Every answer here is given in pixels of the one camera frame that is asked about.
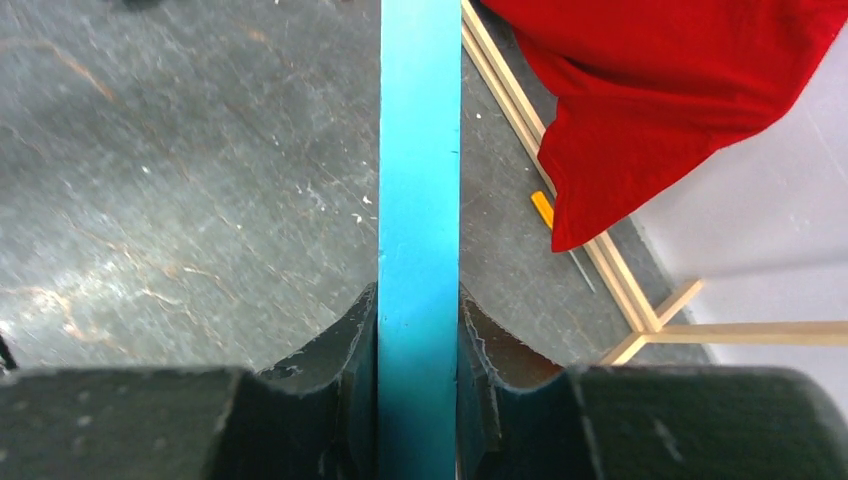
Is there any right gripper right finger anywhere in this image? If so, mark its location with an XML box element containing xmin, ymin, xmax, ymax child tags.
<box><xmin>457</xmin><ymin>292</ymin><xmax>847</xmax><ymax>479</ymax></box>

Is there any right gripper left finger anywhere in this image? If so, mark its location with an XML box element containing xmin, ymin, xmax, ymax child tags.
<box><xmin>1</xmin><ymin>285</ymin><xmax>377</xmax><ymax>479</ymax></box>

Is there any yellow handled screwdriver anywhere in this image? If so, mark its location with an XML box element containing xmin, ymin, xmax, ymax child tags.
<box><xmin>530</xmin><ymin>191</ymin><xmax>596</xmax><ymax>293</ymax></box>

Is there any red shirt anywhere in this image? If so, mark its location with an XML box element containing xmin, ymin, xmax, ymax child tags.
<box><xmin>488</xmin><ymin>1</ymin><xmax>847</xmax><ymax>252</ymax></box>

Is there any wooden clothes rack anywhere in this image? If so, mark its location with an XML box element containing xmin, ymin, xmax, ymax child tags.
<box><xmin>461</xmin><ymin>1</ymin><xmax>847</xmax><ymax>365</ymax></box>

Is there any blue picture frame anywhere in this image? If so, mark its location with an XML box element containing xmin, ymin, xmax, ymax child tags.
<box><xmin>377</xmin><ymin>0</ymin><xmax>462</xmax><ymax>479</ymax></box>

